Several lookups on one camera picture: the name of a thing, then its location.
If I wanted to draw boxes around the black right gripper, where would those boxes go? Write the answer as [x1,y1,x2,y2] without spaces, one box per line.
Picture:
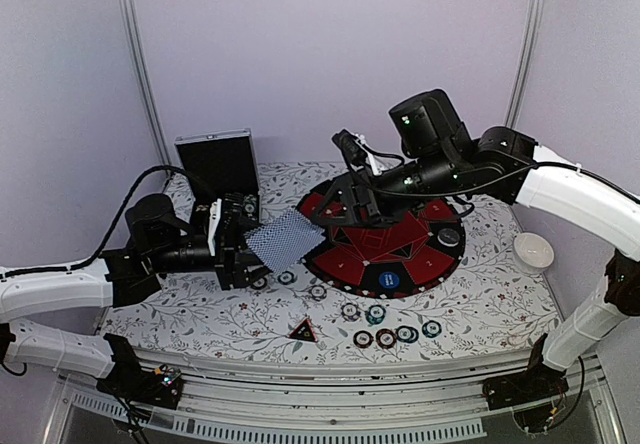
[310,144,462,228]

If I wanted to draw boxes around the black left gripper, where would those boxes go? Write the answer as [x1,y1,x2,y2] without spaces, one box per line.
[149,215,288,291]

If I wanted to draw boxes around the blue card deck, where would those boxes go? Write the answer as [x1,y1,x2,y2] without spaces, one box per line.
[245,209,325,272]

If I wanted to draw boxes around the blue small blind button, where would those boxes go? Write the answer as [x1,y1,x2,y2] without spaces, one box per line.
[379,271,400,289]

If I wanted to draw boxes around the blue green 50 chip pile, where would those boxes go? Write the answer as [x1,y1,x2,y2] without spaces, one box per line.
[365,304,386,326]
[396,325,419,344]

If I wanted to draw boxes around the red black 100 chip pile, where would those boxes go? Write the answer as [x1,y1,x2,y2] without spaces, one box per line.
[375,329,397,349]
[353,330,374,348]

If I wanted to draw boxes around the red black 100 chip stack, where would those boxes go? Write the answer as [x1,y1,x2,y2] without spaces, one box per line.
[250,278,268,290]

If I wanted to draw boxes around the blue green 50 chip stack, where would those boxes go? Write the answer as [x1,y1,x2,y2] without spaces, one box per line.
[277,271,296,285]

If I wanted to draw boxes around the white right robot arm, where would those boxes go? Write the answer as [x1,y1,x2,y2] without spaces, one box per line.
[311,89,639,400]

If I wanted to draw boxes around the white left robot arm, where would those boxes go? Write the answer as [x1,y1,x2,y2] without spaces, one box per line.
[1,171,269,398]

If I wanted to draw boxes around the green 20 chip stack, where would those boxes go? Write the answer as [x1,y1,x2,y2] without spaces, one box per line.
[243,194,260,221]

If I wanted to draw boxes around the black triangular dealer plate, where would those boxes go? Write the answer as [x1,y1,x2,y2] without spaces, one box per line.
[288,318,317,342]

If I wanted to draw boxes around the round red black poker mat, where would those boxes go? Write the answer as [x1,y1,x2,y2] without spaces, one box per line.
[296,184,466,299]

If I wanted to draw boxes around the aluminium poker case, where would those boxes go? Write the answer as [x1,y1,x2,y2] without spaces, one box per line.
[175,128,260,208]

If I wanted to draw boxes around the white ceramic bowl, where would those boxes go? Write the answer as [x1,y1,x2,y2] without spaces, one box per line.
[513,232,555,273]

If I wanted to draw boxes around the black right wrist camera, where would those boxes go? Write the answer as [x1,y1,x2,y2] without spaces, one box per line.
[331,129,367,166]

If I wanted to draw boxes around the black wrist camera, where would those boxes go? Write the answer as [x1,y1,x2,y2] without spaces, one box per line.
[331,129,367,166]
[222,193,244,225]

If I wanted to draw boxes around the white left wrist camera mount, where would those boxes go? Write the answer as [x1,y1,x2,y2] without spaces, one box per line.
[207,198,222,257]

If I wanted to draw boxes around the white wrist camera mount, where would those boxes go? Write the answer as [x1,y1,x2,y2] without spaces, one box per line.
[355,134,386,176]
[207,198,222,257]

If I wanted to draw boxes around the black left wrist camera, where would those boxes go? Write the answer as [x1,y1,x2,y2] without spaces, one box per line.
[222,193,244,225]

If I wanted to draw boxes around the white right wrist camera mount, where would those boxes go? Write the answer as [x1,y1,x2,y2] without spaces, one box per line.
[355,134,386,176]

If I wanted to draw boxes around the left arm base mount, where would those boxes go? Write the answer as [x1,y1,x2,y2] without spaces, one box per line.
[96,363,184,410]

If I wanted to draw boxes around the front aluminium rail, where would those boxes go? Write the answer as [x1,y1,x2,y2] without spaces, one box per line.
[42,348,626,444]

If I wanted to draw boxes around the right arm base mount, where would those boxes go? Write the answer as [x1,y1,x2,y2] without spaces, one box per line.
[482,348,568,410]

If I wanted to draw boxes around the left aluminium frame post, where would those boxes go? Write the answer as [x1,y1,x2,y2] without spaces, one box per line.
[118,0,172,165]

